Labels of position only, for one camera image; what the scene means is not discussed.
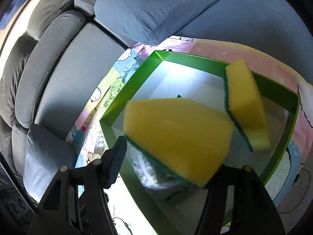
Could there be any clear plastic snack bag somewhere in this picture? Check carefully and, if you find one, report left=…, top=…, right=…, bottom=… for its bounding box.
left=127, top=147, right=196, bottom=202

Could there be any yellow green sponge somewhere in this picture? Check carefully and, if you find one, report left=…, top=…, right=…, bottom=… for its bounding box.
left=223, top=59, right=271, bottom=152
left=123, top=98, right=234, bottom=187

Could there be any grey throw pillow left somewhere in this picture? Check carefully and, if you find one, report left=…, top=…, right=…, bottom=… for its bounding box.
left=23, top=124, right=77, bottom=202

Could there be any grey throw pillow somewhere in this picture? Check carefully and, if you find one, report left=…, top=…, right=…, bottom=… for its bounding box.
left=23, top=124, right=77, bottom=202
left=94, top=0, right=219, bottom=46

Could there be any colourful cartoon bed sheet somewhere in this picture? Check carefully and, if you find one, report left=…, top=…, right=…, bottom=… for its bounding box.
left=66, top=37, right=312, bottom=234

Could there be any green white cardboard box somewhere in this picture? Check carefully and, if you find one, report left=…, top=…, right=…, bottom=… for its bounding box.
left=100, top=50, right=300, bottom=234

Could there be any grey sofa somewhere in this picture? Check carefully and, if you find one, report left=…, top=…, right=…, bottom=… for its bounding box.
left=0, top=0, right=313, bottom=201

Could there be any grey throw pillow right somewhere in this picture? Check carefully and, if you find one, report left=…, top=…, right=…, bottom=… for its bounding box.
left=94, top=0, right=219, bottom=46

